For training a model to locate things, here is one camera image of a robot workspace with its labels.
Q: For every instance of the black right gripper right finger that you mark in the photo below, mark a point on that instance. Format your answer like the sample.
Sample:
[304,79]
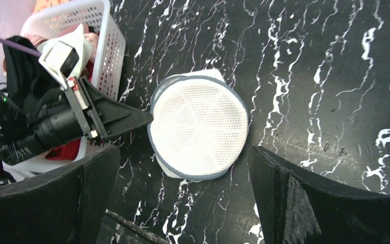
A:
[296,205]

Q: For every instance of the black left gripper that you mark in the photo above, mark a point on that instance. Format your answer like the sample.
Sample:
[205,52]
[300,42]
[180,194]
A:
[62,116]

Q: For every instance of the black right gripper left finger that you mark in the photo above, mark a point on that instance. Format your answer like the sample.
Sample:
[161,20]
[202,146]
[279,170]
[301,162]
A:
[64,205]

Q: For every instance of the white cylindrical mesh laundry bag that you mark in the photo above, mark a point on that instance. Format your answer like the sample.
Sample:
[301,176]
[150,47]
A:
[200,125]

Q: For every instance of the black bra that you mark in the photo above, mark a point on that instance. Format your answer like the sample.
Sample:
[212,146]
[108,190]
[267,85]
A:
[29,85]

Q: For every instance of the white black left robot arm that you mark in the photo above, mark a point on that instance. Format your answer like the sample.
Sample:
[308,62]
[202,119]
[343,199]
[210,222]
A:
[17,142]

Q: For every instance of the white plastic laundry basket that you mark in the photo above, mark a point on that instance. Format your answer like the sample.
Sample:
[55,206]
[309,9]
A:
[107,67]

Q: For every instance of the pink bra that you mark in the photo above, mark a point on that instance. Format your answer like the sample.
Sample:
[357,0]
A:
[39,42]

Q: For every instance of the peach floral mesh laundry bag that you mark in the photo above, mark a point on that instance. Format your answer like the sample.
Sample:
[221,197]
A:
[45,4]

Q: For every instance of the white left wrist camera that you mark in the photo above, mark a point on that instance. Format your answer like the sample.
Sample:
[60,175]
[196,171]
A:
[59,61]

